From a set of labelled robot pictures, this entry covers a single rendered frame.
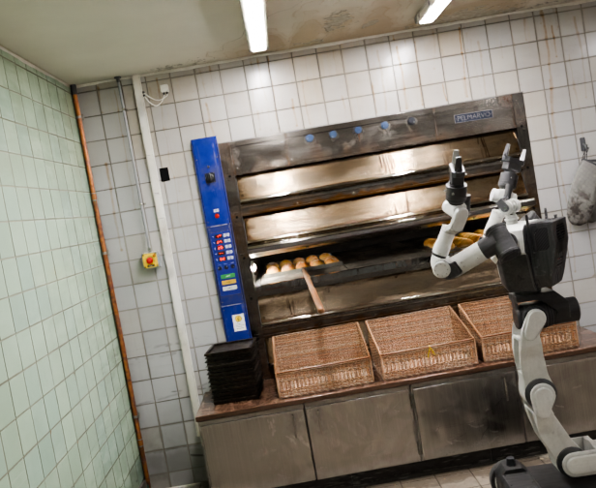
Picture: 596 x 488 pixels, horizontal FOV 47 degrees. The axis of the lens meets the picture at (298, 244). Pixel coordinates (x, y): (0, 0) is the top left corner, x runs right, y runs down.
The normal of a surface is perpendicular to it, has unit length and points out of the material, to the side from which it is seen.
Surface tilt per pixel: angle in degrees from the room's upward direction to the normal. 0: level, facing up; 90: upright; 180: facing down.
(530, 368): 90
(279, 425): 90
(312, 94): 90
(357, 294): 70
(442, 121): 92
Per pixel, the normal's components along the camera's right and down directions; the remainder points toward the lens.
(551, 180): 0.03, 0.06
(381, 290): -0.04, -0.29
